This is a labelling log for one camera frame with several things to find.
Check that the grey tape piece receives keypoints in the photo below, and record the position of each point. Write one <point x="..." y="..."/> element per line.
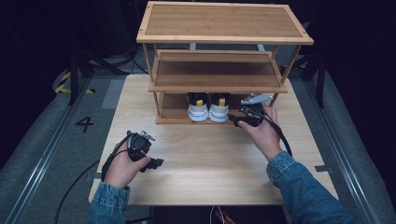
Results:
<point x="323" y="169"/>

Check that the person's left hand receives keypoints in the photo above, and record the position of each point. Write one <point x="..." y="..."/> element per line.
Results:
<point x="124" y="169"/>

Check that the metal floor rail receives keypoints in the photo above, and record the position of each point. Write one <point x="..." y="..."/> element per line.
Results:
<point x="40" y="155"/>
<point x="339" y="155"/>

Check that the person's right hand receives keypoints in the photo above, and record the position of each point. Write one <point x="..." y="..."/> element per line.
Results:
<point x="264" y="133"/>

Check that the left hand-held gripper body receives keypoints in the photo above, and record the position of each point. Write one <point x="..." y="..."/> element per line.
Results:
<point x="140" y="146"/>

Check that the wooden three-tier shoe rack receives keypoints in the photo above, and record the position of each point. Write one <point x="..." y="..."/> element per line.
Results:
<point x="218" y="21"/>

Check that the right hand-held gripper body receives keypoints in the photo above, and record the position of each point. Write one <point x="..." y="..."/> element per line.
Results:
<point x="252" y="112"/>

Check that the black metal stand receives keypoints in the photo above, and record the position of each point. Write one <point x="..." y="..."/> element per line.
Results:
<point x="74" y="74"/>
<point x="320" y="77"/>

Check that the white navy sneaker yellow tab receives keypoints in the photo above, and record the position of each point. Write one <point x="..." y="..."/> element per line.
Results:
<point x="219" y="110"/>
<point x="198" y="110"/>

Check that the yellow black hazard tape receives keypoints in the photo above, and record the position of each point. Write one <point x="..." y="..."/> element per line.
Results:
<point x="63" y="84"/>

